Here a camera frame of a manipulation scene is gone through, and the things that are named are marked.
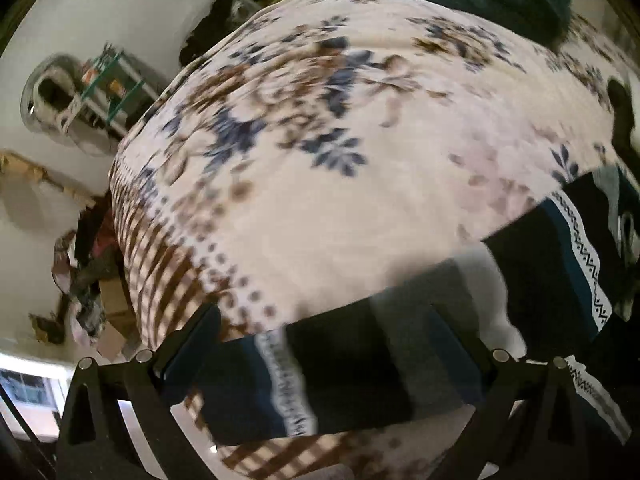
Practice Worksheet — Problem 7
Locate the clutter pile on floor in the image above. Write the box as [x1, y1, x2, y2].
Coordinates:
[29, 194, 141, 362]

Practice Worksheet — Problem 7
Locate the metal shelf rack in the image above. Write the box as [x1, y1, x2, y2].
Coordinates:
[56, 44, 168, 139]

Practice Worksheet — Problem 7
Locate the round wall mirror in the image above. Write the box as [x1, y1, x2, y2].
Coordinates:
[20, 53, 90, 136]

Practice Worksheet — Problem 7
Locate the floral fleece bed blanket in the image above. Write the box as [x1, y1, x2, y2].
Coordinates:
[110, 0, 639, 479]

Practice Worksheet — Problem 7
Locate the dark striped patterned sweater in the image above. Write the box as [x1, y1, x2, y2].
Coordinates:
[195, 167, 639, 445]

